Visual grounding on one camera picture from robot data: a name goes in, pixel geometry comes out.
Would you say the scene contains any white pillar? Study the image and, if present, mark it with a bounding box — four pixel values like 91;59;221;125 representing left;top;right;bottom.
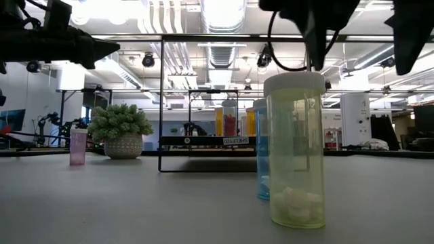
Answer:
340;93;371;147

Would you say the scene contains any silver spiral ventilation duct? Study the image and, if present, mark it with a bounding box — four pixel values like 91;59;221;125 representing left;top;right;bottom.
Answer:
199;0;248;70

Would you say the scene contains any rack with red bins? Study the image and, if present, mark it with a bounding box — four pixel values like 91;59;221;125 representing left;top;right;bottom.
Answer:
323;127;342;150

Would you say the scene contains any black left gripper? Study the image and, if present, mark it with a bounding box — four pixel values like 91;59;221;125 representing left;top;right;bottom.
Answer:
43;26;121;70

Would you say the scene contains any large orange medicine bottle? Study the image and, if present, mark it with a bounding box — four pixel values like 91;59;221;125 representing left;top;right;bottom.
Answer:
245;107;258;137

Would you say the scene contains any small yellow-green medicine bottle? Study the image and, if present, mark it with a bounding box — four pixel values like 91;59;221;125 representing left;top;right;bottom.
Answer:
263;71;327;230

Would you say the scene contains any black hanging panel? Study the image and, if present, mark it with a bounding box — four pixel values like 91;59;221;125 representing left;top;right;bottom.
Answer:
370;114;401;150

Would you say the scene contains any white cloth heap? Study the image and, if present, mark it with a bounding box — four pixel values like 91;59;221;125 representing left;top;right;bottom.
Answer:
359;138;390;151

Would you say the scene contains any small yellow medicine bottle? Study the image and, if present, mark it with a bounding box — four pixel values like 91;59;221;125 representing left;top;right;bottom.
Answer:
214;107;224;137

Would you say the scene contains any small blue medicine bottle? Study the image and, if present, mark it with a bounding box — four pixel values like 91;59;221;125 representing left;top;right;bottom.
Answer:
252;98;272;201

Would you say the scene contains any small bottle with red pills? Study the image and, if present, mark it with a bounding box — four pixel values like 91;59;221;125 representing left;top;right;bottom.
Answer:
222;100;239;137

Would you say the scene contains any white shelf label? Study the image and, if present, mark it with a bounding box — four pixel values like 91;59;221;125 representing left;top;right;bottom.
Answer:
222;136;250;146

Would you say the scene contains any blue screen monitor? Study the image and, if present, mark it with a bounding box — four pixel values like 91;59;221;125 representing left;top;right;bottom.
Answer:
0;108;27;133

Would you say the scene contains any black metal rig frame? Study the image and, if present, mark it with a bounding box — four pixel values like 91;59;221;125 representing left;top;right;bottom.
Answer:
0;32;434;160

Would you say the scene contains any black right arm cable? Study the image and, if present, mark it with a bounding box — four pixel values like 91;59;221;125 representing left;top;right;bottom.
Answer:
267;12;340;73

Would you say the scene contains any small pink medicine bottle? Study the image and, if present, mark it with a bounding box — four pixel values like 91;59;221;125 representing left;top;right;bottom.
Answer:
68;127;89;167

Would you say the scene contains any green plant in patterned pot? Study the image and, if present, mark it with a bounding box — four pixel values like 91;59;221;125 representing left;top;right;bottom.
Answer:
87;103;154;160

